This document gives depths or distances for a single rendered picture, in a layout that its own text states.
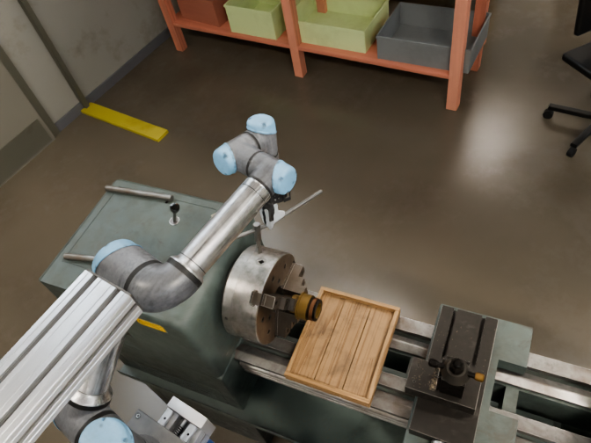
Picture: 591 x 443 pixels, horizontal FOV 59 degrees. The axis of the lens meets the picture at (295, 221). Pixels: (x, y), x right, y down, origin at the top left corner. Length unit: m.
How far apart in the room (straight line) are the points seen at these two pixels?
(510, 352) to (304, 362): 0.67
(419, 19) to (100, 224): 2.99
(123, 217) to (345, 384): 0.96
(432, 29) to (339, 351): 2.91
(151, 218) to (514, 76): 3.11
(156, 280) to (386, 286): 1.98
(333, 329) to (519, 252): 1.56
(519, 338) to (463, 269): 1.26
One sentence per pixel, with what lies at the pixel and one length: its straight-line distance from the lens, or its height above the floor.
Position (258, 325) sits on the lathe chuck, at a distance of 1.65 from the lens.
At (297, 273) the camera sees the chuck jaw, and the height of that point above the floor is 1.10.
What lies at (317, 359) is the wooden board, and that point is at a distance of 1.85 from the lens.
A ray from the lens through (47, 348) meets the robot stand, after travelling 0.73.
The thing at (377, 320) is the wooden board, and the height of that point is 0.88.
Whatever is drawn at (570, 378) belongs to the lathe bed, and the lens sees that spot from 1.92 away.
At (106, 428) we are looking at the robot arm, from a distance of 1.40.
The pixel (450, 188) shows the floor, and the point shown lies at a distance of 3.42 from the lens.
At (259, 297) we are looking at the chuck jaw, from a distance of 1.61.
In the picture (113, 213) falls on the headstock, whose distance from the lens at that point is 1.96.
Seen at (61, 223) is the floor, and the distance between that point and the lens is 3.98.
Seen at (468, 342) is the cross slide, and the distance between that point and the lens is 1.78.
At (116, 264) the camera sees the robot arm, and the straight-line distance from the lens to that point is 1.24.
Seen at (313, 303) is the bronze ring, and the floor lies 1.12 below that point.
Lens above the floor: 2.58
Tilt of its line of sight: 51 degrees down
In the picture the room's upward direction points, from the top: 14 degrees counter-clockwise
